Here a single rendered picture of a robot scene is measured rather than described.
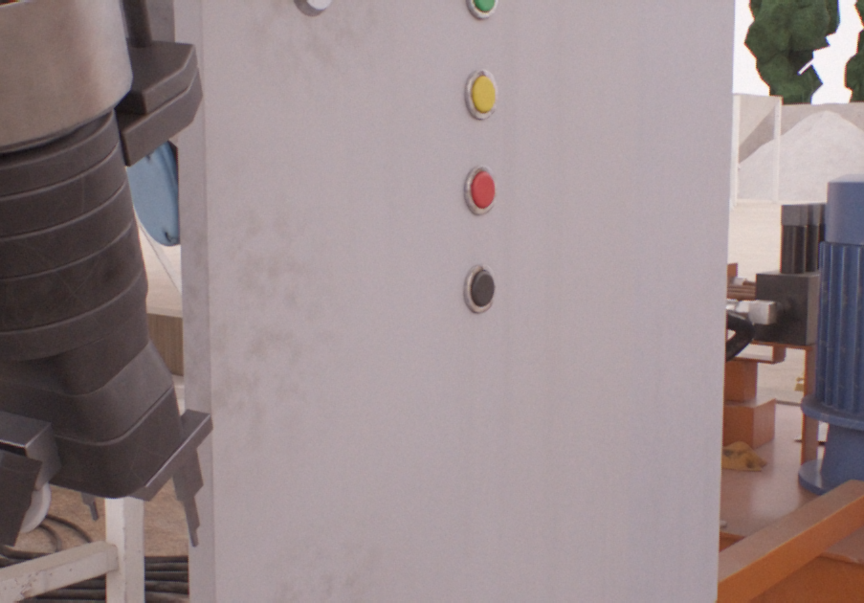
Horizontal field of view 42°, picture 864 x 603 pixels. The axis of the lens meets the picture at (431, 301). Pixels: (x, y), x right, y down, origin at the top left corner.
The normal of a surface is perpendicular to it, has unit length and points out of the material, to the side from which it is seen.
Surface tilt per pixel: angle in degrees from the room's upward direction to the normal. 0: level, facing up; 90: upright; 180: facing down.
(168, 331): 90
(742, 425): 90
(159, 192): 103
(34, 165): 109
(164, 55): 25
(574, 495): 90
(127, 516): 93
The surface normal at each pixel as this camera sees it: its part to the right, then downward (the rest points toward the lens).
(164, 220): -0.77, 0.29
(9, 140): 0.50, 0.43
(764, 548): 0.00, -0.99
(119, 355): 0.92, 0.32
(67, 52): 0.83, 0.26
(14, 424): -0.04, -0.85
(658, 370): 0.76, 0.07
